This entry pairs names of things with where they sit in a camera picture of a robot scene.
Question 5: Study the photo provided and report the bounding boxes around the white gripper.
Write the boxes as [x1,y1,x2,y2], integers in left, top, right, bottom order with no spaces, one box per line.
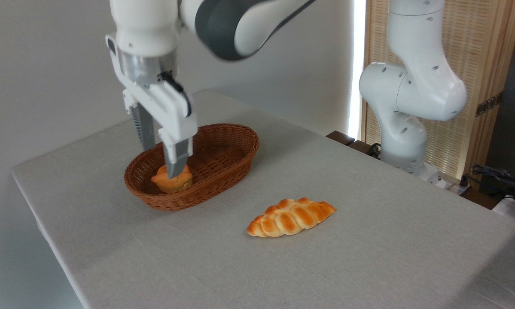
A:
[106,34,198,179]

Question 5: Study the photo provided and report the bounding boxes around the round knotted bread roll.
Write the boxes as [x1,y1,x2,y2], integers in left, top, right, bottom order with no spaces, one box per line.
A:
[151,164,194,194]

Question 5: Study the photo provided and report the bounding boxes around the brown wicker oval basket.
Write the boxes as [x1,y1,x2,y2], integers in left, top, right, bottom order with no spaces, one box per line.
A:
[124,124,260,212]

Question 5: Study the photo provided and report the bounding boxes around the long braided bread loaf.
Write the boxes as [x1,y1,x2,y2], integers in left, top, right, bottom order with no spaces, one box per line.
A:
[247,197,336,238]

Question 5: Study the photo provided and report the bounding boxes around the dark wooden furniture edge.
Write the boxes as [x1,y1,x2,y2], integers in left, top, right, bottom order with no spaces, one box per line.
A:
[326,130,381,160]

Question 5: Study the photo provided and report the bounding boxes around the grey tablecloth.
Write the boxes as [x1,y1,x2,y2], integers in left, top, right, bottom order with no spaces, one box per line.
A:
[12,90,515,309]

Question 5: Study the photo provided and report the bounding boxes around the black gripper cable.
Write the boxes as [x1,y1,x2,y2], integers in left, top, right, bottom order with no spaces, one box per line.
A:
[158,71,193,118]

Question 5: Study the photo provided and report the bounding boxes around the black cable bundle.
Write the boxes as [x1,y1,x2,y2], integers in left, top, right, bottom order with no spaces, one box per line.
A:
[470,164,515,202]

